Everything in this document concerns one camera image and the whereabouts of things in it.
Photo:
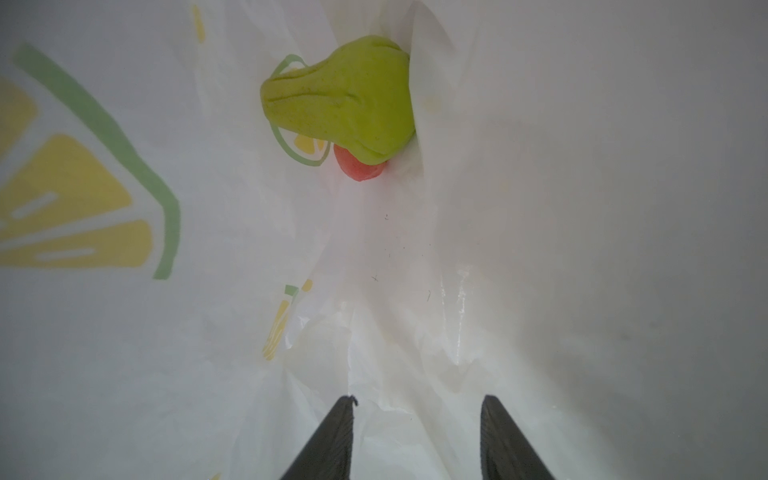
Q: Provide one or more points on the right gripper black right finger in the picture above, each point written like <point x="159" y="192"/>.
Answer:
<point x="505" y="453"/>

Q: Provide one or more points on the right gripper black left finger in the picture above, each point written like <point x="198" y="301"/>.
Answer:
<point x="327" y="454"/>

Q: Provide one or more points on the white plastic bag lemon print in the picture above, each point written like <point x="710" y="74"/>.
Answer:
<point x="578" y="227"/>

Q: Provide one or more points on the small red fake fruit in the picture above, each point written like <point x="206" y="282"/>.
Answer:
<point x="355" y="169"/>

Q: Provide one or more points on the green fake pear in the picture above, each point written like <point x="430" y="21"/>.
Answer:
<point x="357" y="98"/>

